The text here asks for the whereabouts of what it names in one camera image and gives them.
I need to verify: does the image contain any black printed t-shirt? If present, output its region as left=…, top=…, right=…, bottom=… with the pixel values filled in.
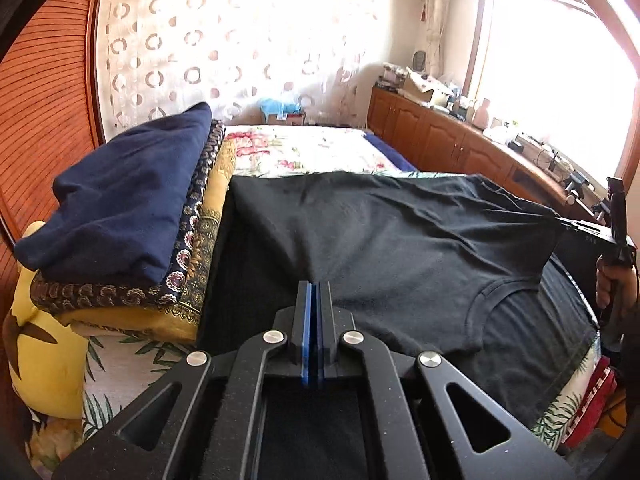
left=196, top=170, right=601, bottom=480

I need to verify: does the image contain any right hand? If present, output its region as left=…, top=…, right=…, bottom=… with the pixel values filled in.
left=596, top=257, right=638, bottom=318

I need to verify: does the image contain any mustard gold folded cloth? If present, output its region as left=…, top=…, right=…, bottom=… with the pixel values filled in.
left=55, top=139, right=236, bottom=344

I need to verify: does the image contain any red striped bag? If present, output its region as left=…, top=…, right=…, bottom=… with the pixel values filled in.
left=562, top=356, right=617, bottom=448

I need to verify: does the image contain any palm leaf bedsheet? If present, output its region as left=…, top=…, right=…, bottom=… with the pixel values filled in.
left=25, top=330, right=194, bottom=479

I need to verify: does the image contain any floral quilt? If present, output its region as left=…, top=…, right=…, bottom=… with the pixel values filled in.
left=221, top=123, right=402, bottom=179

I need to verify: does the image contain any pink bottle on cabinet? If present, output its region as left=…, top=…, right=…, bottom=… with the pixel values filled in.
left=472, top=99, right=491, bottom=130

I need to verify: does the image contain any navy blue blanket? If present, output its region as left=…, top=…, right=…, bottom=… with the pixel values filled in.
left=363, top=132, right=416, bottom=172

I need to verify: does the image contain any long wooden cabinet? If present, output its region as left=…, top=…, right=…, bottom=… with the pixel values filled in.
left=367, top=87, right=596, bottom=221

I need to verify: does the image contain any navy folded garment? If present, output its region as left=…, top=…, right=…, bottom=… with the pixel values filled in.
left=15, top=102, right=213, bottom=285

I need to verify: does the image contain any box with blue cloth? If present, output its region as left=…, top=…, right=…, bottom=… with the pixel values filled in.
left=258, top=99, right=306, bottom=126

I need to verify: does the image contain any navy patterned folded cloth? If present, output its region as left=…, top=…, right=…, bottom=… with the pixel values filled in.
left=29, top=119, right=224, bottom=315

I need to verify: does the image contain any yellow cartoon pillow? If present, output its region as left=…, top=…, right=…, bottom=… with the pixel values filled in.
left=2, top=219, right=91, bottom=421

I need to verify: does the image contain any cardboard box on cabinet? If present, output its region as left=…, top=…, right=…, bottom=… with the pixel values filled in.
left=400, top=68, right=454, bottom=106

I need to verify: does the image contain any circle patterned sheer curtain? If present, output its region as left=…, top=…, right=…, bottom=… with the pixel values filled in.
left=96, top=0, right=392, bottom=138

